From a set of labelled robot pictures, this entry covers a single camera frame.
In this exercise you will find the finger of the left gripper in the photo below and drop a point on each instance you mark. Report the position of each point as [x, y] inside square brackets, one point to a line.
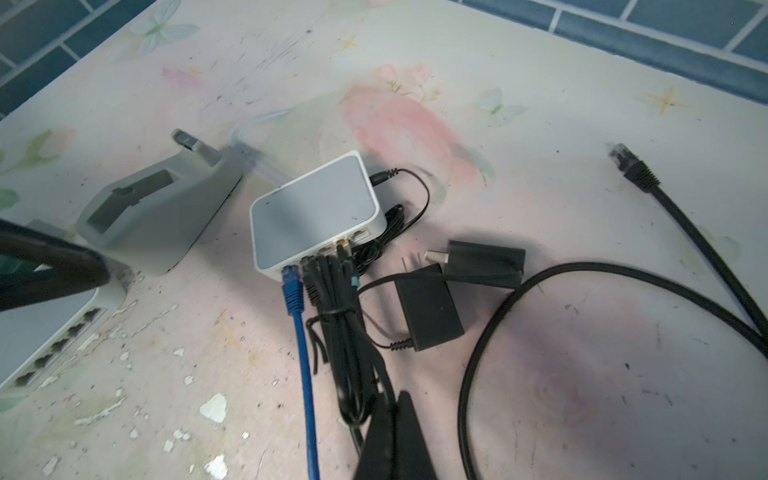
[69, 269]

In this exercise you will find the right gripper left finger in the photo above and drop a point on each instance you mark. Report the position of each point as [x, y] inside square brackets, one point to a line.
[376, 461]

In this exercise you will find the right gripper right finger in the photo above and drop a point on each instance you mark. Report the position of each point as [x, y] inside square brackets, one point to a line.
[412, 458]

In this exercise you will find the black power adapter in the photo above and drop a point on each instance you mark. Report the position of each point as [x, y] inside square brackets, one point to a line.
[338, 334]
[427, 304]

